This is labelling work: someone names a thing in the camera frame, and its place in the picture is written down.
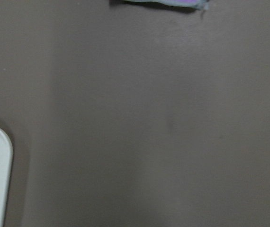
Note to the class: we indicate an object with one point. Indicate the grey folded cloth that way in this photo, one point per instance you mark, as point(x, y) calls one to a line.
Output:
point(193, 4)

